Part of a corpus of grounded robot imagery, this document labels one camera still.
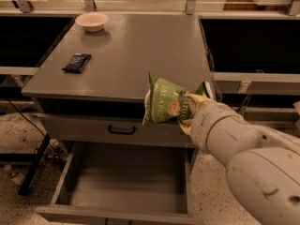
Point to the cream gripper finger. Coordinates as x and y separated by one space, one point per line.
185 125
196 101

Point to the black drawer handle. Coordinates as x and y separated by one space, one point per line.
121 130

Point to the grey drawer cabinet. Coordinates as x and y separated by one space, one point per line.
89 93

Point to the open grey middle drawer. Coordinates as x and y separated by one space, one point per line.
116 184

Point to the closed grey top drawer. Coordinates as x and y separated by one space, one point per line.
94 129

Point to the black table leg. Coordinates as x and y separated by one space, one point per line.
25 187

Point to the white bowl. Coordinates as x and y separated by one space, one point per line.
92 21

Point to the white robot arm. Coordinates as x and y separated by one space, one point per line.
262 164

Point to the dark blue snack bag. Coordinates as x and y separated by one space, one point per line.
77 63

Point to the green jalapeno chip bag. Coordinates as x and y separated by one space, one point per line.
165 100

